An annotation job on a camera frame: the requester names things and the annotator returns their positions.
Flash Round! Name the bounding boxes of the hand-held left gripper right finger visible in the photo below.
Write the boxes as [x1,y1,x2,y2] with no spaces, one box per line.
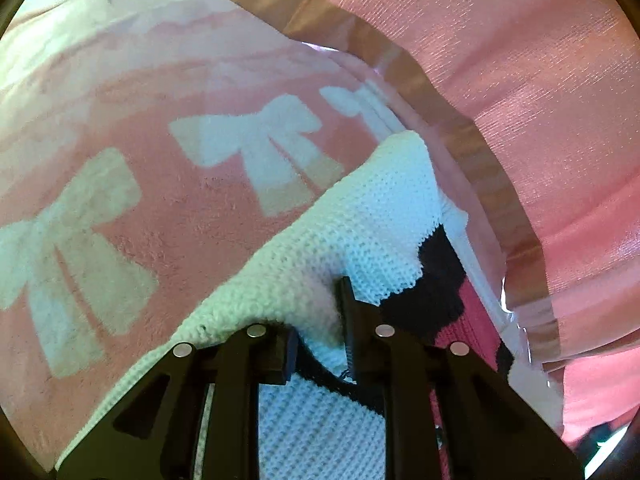
[335,276,584,480]

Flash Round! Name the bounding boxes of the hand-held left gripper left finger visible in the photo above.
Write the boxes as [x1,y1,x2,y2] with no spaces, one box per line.
[57,324,302,480]

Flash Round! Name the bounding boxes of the white knit sweater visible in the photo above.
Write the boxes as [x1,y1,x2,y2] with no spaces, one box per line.
[55,130,516,480]

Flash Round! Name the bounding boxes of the pink blanket with white bows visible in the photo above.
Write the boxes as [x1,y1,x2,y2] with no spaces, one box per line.
[0,0,416,461]

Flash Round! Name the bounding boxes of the pink curtain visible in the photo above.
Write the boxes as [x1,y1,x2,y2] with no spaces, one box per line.
[185,0,640,448]

